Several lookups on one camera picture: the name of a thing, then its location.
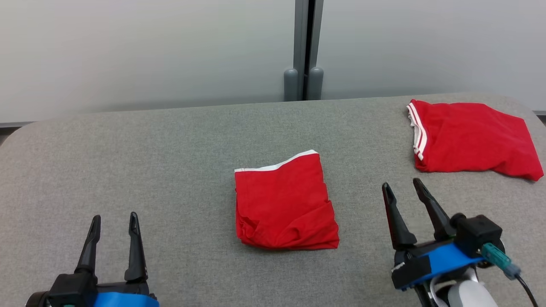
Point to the red shorts white bands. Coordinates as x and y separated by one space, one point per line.
286 204

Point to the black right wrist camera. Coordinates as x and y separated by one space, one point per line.
480 232

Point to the grey cylindrical post foot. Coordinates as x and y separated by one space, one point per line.
315 84
291 85

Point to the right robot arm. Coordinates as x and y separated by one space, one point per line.
473 296

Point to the grey partition post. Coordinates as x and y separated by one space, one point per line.
308 34

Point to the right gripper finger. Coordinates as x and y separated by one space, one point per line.
401 230
439 217

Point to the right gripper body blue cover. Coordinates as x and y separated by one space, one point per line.
443 258

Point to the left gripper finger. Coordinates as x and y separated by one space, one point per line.
136 260
89 256

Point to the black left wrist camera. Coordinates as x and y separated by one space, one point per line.
72 290

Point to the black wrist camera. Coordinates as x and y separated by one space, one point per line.
72 290
480 232

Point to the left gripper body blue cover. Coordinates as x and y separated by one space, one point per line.
128 294

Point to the red numbered jersey white sleeves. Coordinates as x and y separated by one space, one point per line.
469 140

